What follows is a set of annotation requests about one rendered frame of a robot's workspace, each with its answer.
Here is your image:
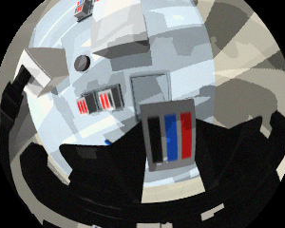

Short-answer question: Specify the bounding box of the dark grey cylinder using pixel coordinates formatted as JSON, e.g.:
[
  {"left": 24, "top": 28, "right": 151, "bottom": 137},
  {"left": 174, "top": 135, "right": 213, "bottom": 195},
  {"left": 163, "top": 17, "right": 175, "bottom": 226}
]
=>
[{"left": 74, "top": 54, "right": 90, "bottom": 72}]

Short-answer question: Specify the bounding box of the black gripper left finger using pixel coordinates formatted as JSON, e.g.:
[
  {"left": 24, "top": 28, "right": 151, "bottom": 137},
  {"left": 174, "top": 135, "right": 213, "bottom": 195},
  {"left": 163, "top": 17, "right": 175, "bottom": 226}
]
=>
[{"left": 59, "top": 121, "right": 147, "bottom": 202}]

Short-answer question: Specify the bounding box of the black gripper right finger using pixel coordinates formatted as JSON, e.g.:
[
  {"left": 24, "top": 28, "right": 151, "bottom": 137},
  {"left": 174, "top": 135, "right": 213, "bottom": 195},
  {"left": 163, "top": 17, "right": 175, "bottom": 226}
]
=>
[{"left": 195, "top": 115, "right": 263, "bottom": 191}]

